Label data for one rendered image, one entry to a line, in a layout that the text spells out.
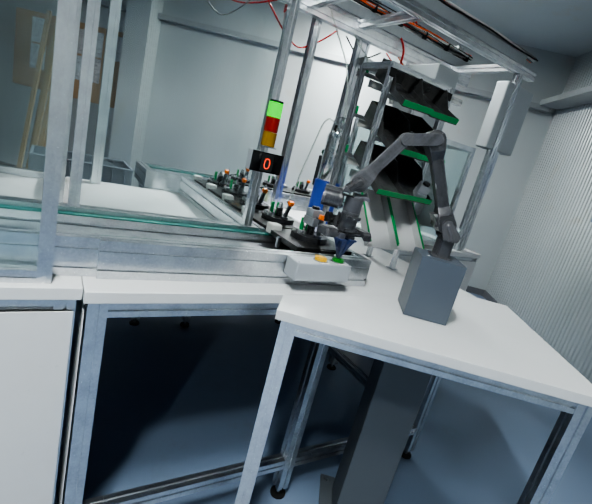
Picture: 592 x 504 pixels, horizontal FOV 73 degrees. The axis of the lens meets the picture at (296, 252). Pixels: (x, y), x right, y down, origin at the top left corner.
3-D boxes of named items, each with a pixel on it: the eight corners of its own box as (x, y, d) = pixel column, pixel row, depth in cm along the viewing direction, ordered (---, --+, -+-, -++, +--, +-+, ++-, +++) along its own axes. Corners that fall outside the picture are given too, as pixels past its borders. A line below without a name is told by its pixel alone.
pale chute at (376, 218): (392, 250, 158) (398, 245, 155) (364, 246, 153) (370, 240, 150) (380, 192, 171) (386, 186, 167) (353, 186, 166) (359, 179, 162)
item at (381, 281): (473, 303, 173) (476, 296, 172) (83, 304, 92) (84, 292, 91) (306, 216, 286) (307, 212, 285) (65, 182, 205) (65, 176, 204)
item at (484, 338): (608, 412, 104) (612, 402, 103) (274, 319, 109) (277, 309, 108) (504, 311, 171) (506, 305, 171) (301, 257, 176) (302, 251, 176)
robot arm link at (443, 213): (438, 128, 124) (418, 133, 124) (446, 127, 117) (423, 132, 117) (450, 229, 131) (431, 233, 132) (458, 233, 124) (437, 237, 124)
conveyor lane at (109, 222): (343, 279, 149) (351, 254, 147) (93, 269, 104) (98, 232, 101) (305, 253, 172) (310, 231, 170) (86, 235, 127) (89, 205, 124)
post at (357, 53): (324, 216, 284) (381, 1, 249) (314, 215, 279) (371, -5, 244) (321, 215, 287) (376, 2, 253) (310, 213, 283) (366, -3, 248)
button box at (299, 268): (347, 282, 132) (352, 265, 131) (293, 281, 121) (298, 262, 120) (335, 274, 138) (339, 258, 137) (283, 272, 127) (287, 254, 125)
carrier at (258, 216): (314, 235, 168) (321, 206, 164) (263, 230, 154) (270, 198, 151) (286, 220, 187) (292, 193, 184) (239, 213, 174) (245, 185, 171)
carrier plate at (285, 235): (350, 256, 147) (352, 251, 147) (295, 252, 134) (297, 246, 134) (315, 236, 166) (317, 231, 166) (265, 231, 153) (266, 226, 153)
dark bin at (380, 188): (403, 200, 155) (414, 184, 150) (375, 194, 150) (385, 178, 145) (378, 162, 174) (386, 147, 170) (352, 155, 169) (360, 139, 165)
